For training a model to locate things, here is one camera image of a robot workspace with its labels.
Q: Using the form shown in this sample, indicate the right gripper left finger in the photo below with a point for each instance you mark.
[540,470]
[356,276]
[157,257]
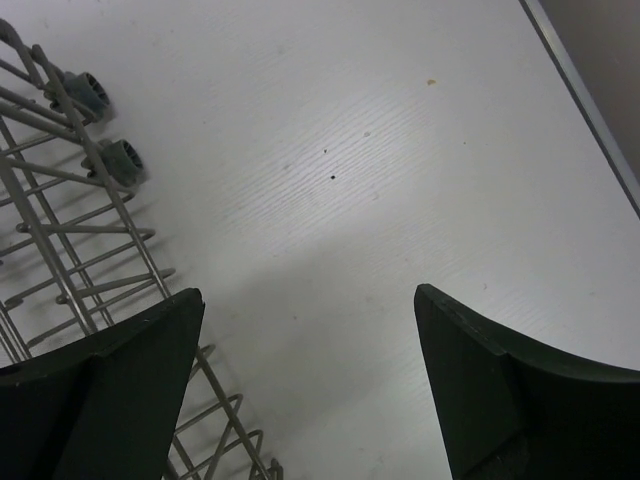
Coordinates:
[105,406]

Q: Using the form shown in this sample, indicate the grey wire dish rack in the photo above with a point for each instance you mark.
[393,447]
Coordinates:
[208,425]

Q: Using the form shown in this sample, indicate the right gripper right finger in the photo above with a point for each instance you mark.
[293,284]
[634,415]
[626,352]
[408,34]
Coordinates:
[512,407]

